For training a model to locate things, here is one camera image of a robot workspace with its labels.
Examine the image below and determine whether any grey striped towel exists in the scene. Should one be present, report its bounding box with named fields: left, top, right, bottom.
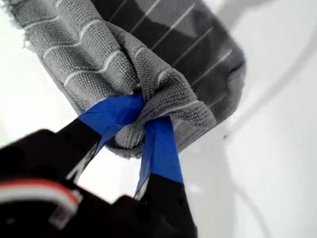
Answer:
left=3, top=0, right=247, bottom=159

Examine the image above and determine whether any red white gripper wire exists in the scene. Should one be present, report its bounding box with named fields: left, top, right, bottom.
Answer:
left=0, top=178, right=84, bottom=225

